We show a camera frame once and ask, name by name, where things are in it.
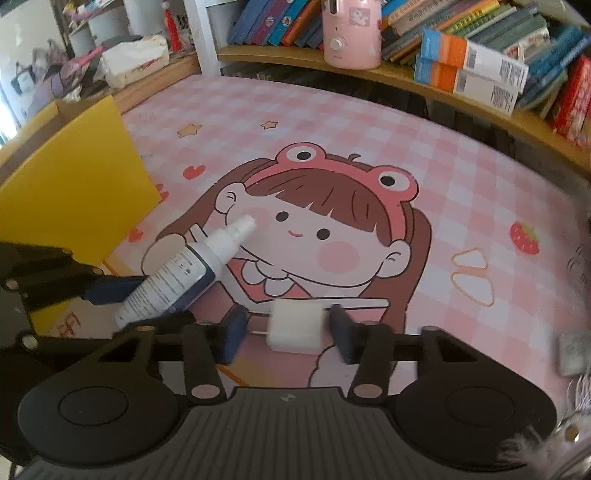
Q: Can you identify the white spray bottle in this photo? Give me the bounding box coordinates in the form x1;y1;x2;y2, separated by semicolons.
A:
114;215;256;329

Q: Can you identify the small white charger cube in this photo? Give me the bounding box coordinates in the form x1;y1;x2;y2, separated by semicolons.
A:
249;299;327;354

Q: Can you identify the yellow cardboard box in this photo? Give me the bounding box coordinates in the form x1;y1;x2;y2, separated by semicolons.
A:
0;94;164;335

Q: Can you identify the pink cartoon table mat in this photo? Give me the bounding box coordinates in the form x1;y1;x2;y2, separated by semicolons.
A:
50;74;591;416

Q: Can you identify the tissue box with tissues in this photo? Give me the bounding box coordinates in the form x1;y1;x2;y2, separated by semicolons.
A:
101;35;169;89

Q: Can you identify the lower orange blue white box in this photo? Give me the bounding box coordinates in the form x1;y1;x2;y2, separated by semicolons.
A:
414;57;518;116

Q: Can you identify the orange blue white box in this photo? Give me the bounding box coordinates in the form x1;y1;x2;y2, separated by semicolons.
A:
421;30;529;93
414;57;518;116

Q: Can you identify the white wooden bookshelf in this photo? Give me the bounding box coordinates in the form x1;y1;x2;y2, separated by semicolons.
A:
184;1;590;178

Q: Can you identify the upper orange blue white box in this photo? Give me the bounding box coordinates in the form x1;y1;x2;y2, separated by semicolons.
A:
421;30;529;93

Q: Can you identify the red dictionary book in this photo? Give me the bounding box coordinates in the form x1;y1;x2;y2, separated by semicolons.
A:
550;55;590;142

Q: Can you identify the pink cylindrical dispenser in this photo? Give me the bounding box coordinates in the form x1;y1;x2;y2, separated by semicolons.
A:
322;0;382;70

